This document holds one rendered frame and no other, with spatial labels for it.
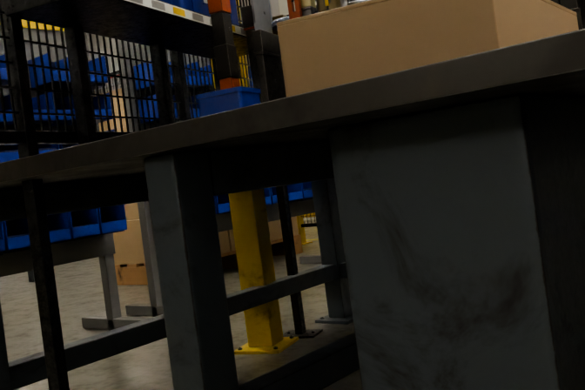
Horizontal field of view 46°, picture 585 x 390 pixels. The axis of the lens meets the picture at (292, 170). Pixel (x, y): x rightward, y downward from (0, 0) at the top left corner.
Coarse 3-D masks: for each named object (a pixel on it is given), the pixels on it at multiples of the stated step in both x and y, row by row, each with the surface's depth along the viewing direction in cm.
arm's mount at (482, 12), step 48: (384, 0) 88; (432, 0) 84; (480, 0) 80; (528, 0) 89; (288, 48) 99; (336, 48) 93; (384, 48) 89; (432, 48) 85; (480, 48) 81; (288, 96) 99
